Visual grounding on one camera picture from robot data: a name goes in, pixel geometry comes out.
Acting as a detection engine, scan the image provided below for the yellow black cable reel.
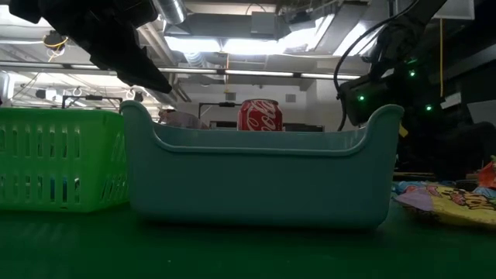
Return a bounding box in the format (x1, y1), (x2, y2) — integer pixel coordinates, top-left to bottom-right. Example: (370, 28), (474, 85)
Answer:
(42, 30), (71, 51)

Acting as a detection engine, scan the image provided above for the yellow Sour Patch candy packet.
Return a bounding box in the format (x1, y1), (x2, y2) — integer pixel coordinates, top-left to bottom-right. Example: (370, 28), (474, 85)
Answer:
(394, 181), (496, 228)

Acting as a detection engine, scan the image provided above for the grey rectangular air duct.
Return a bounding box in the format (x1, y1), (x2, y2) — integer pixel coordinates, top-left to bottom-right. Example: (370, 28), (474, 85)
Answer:
(166, 0), (291, 40)

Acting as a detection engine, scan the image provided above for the red Coca-Cola can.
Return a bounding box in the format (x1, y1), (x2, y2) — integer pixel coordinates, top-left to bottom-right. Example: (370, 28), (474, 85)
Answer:
(236, 98), (284, 132)

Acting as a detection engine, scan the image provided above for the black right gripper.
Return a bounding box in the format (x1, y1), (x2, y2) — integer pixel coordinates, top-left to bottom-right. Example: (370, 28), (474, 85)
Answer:
(394, 112), (496, 181)

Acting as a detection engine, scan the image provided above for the green slotted plastic basket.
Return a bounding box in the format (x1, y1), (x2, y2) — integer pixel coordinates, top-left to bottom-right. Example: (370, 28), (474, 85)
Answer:
(0, 107), (131, 213)

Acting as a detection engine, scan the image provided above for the teal plastic bin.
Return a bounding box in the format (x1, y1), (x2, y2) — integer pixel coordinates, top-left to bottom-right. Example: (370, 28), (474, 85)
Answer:
(119, 99), (405, 229)

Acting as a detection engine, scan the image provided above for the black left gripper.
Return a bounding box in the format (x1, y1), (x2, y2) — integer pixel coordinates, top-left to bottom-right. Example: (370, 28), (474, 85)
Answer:
(9, 0), (174, 95)

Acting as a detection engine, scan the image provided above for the black overhead camera rig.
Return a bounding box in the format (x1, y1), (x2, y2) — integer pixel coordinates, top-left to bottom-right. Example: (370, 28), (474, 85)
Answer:
(60, 94), (124, 109)

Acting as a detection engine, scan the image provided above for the orange candy packet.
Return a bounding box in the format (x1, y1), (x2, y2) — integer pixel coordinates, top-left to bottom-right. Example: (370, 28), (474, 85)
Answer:
(478, 156), (496, 189)

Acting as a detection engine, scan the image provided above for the blue candy packet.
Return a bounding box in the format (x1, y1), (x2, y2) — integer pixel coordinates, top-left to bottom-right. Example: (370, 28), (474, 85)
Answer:
(391, 180), (427, 195)
(48, 176), (81, 203)

